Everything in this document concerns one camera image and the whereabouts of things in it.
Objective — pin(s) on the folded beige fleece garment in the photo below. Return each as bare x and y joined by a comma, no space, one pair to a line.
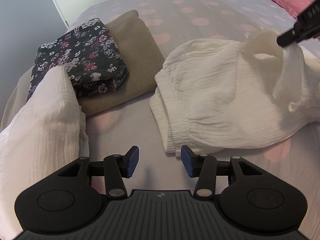
138,50

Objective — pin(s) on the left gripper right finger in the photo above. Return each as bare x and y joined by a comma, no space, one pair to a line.
203,167

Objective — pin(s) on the folded black floral garment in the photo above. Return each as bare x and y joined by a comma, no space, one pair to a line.
90,56

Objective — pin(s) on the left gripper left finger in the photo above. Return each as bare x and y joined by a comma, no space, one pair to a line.
117,167

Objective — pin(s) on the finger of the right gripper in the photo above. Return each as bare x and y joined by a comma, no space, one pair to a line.
306,27

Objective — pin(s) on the white crinkled cotton garment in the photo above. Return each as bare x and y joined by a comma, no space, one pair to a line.
214,94

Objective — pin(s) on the folded white crinkled garment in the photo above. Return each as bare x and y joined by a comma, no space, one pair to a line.
46,134

